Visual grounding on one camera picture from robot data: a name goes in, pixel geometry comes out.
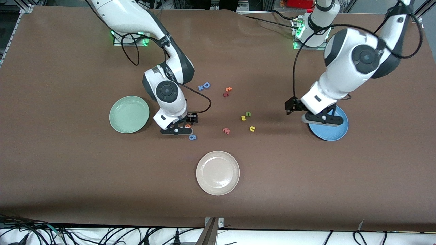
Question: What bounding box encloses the pale green plate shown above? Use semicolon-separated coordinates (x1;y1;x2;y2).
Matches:
109;96;150;134

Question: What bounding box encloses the blue plate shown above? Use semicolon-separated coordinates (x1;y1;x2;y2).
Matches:
308;105;349;141

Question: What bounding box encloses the red box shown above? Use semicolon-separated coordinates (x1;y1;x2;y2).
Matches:
287;0;314;9

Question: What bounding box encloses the teal floor cable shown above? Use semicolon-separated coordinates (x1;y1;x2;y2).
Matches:
44;223;64;236

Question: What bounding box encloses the aluminium table side rail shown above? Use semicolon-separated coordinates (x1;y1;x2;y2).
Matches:
0;13;23;67

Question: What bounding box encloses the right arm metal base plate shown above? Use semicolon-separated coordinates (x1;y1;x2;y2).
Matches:
113;34;150;46

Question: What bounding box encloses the looped black floor cable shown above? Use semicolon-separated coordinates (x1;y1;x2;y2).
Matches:
352;231;368;245

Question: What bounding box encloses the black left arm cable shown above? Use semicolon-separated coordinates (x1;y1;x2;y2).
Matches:
292;0;424;101

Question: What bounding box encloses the thin black table cable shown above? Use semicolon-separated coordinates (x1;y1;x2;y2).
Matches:
272;10;297;20
238;14;297;29

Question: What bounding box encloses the metal table edge bracket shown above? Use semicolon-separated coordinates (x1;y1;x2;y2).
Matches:
196;217;224;245

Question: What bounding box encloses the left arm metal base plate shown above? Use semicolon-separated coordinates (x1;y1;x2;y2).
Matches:
292;17;329;51

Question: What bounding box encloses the beige plate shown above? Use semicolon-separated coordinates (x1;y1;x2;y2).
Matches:
196;151;240;196

